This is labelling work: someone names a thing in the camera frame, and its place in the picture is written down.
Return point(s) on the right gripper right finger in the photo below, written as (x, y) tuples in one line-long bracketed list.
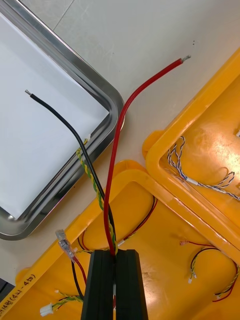
[(130, 287)]

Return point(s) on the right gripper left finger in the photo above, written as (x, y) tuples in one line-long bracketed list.
[(100, 287)]

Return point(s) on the yellow-orange plastic bin with handwriting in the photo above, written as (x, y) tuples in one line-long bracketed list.
[(162, 287)]

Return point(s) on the white sheet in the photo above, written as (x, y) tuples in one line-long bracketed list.
[(37, 150)]

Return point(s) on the steel tray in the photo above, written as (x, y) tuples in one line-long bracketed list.
[(62, 53)]

